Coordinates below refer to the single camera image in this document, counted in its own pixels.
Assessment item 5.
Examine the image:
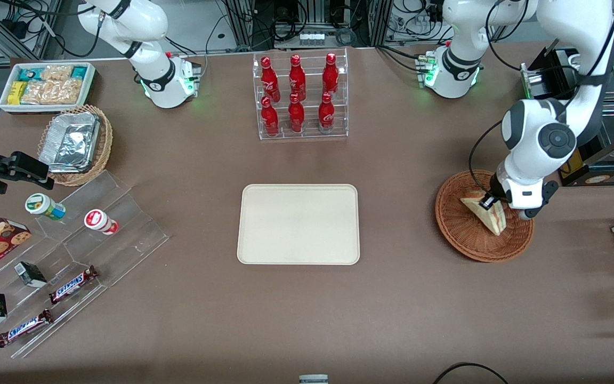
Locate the triangle sandwich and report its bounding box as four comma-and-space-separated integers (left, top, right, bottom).
460, 191, 506, 236

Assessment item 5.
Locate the brown round wicker basket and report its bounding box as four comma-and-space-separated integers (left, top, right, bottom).
435, 170, 535, 263

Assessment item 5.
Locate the light wicker basket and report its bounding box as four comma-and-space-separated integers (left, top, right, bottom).
37, 105, 114, 187

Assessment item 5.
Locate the cream rectangular plastic tray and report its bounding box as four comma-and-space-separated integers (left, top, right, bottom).
237, 184, 360, 266

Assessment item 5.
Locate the green sunflower lid cup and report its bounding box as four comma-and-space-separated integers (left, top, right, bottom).
25, 193, 66, 221

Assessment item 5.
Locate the silver foil pack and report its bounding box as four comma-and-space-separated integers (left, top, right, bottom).
39, 111, 101, 173

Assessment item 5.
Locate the clear cracker bag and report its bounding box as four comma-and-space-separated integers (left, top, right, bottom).
22, 79, 83, 105
41, 65, 73, 82

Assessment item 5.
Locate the red lid yogurt cup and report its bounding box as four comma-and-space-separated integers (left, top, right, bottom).
84, 209, 119, 236

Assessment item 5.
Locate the white rectangular snack bin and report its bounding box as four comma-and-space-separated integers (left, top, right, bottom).
0, 62, 96, 114

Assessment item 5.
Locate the clear acrylic stepped display stand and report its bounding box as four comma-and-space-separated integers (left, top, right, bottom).
0, 235, 106, 359
35, 170, 170, 289

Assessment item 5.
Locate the Snickers chocolate bar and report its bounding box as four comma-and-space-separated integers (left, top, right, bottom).
50, 266, 99, 305
0, 309, 54, 348

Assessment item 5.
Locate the black metal box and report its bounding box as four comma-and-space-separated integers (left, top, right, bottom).
520, 47, 580, 101

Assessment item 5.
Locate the red cola bottle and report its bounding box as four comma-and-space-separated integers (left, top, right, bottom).
322, 52, 339, 97
318, 92, 335, 134
261, 96, 279, 137
288, 93, 305, 134
261, 57, 280, 102
289, 54, 306, 101

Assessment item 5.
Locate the clear acrylic bottle rack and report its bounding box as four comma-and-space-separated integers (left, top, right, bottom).
253, 48, 349, 141

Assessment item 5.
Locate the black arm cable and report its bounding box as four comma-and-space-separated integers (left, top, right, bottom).
468, 120, 505, 194

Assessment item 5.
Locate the black table cable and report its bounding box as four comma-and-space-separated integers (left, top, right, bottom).
433, 362, 509, 384

